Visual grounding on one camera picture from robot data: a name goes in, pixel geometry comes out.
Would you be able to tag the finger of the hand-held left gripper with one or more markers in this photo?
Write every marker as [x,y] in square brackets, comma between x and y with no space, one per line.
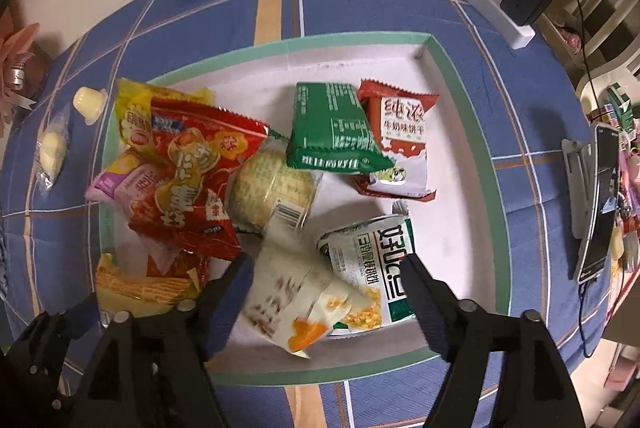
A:
[85,315]

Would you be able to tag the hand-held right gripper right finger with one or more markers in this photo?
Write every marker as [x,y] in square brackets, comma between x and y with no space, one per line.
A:
[425,298]

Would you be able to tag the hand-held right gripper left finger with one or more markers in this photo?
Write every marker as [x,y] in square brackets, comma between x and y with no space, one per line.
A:
[235,298]

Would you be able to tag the white packet with orange flower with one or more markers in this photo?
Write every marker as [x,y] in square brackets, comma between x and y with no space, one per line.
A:
[290,298]

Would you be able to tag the white green cracker packet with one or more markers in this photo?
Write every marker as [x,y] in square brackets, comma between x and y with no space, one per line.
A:
[375,268]

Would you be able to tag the red gold patterned packet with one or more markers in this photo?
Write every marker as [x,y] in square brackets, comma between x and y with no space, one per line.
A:
[175,268]

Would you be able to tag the white tray with teal rim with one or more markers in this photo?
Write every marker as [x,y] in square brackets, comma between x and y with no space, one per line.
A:
[450,228]

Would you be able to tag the red clear cartoon snack packet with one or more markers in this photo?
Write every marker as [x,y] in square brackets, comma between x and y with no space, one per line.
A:
[200,188]

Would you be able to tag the round pastry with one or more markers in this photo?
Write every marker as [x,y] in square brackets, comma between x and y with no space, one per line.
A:
[265,183]

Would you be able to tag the pink purple snack packet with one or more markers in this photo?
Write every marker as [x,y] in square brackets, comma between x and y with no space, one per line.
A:
[115,173]

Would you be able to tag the red brown biscuit packet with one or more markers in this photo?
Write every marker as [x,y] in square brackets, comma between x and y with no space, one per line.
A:
[405,133]

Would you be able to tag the green snack packet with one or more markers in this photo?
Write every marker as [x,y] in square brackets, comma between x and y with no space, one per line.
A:
[330,128]

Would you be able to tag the yellow bread packet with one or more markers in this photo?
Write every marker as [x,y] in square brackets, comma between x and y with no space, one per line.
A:
[135,108]

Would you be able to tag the clear packet of white balls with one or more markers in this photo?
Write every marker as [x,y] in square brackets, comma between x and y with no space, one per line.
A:
[52,148]

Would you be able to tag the grey phone stand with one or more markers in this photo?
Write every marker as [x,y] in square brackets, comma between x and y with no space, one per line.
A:
[580,188]

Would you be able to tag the smartphone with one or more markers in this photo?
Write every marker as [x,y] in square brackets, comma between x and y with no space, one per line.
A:
[600,208]

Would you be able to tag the cream jelly cup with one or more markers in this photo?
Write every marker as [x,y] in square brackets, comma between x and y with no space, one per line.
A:
[90,103]

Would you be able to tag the pile of colourful small packets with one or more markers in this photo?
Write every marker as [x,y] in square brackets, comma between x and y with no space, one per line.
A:
[629,168]

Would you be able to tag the dark brown round object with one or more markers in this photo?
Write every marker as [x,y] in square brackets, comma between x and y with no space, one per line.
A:
[36,75]

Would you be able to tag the pink flower bouquet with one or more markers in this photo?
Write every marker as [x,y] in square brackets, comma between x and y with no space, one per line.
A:
[12,58]

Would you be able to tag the white power strip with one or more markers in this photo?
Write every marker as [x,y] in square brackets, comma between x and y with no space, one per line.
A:
[495,10]

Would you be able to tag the black charger adapter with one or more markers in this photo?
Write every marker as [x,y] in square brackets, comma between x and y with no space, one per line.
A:
[525,0]

